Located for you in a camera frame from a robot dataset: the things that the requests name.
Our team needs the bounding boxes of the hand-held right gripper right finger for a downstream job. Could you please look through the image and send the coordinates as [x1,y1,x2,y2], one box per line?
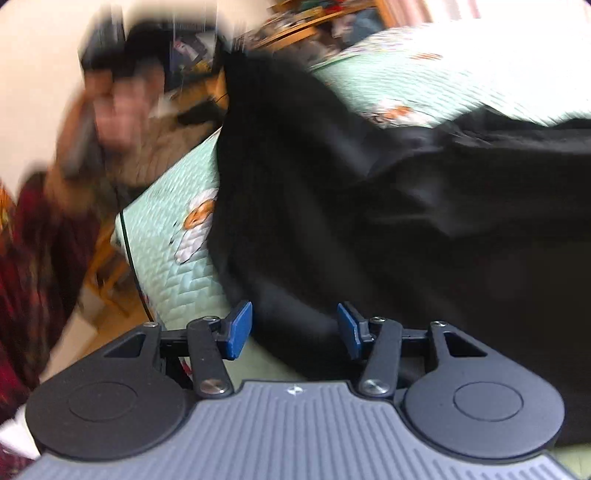
[337,302,488,398]

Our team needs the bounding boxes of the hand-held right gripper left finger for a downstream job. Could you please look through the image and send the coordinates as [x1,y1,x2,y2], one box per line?
[104,301,254,398]

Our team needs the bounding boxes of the black pants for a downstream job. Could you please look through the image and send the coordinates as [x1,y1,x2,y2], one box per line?
[210,48,591,450]

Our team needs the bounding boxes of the person's left forearm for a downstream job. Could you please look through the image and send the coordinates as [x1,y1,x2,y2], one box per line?
[44,90,112,217]

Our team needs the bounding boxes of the green bee-print quilt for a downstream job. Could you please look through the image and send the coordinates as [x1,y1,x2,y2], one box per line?
[113,23,591,478]

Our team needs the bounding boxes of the olive padded jacket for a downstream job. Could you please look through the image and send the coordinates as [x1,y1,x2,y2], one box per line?
[111,120,222,199]

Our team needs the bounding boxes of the wooden stool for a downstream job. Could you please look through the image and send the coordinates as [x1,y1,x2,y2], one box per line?
[76,222,139,319]

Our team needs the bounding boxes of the person's red plaid clothing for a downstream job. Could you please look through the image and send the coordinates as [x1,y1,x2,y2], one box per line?
[0,171,102,462]

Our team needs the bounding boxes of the wooden desk with drawers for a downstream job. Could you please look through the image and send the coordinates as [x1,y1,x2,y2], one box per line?
[231,0,398,51]

